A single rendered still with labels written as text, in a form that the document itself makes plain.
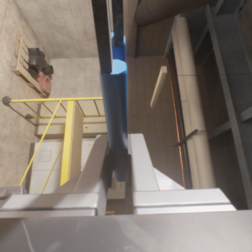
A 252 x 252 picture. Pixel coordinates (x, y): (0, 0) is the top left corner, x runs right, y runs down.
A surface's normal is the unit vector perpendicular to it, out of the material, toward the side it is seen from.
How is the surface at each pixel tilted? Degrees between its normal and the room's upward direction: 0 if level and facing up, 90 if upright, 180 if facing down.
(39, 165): 90
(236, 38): 90
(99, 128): 90
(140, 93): 90
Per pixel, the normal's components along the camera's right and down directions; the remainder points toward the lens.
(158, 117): 0.00, -0.30
